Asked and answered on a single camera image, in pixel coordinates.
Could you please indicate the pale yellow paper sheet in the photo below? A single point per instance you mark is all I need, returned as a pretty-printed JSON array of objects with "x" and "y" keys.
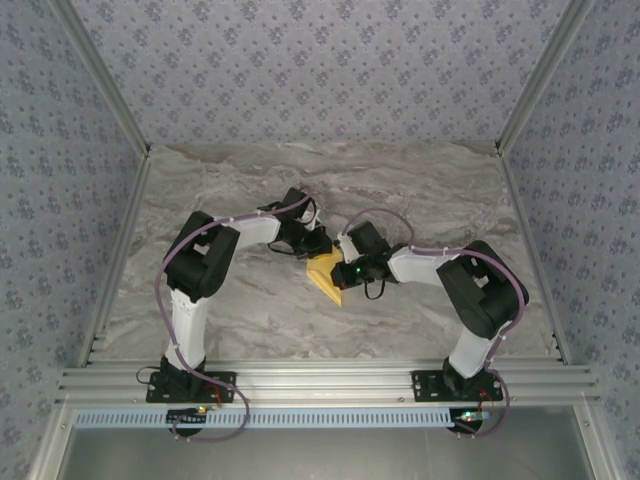
[{"x": 322, "y": 277}]

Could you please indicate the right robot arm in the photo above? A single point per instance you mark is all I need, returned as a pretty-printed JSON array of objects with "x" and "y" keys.
[{"x": 470, "y": 350}]

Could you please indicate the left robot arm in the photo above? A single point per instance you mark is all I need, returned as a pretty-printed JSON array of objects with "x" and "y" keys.
[{"x": 190, "y": 325}]

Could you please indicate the right controller board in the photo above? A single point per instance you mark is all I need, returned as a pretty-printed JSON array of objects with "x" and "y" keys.
[{"x": 470, "y": 416}]

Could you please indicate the controller board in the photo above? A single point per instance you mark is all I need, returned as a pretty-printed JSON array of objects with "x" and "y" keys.
[
  {"x": 470, "y": 416},
  {"x": 187, "y": 416}
]

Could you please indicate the grey metal panel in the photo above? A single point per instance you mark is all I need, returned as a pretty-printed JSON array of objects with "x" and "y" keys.
[{"x": 320, "y": 460}]

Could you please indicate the left controller board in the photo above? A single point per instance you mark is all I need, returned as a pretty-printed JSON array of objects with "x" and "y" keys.
[{"x": 187, "y": 416}]

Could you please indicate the aluminium cross rail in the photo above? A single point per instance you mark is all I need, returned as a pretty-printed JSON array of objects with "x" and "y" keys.
[{"x": 320, "y": 382}]

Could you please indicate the aluminium side rail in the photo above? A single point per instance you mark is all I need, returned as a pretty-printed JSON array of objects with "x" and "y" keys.
[
  {"x": 120, "y": 260},
  {"x": 534, "y": 260}
]

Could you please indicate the aluminium frame post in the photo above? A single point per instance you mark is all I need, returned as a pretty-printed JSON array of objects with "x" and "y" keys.
[
  {"x": 102, "y": 75},
  {"x": 597, "y": 450},
  {"x": 50, "y": 450},
  {"x": 542, "y": 75}
]

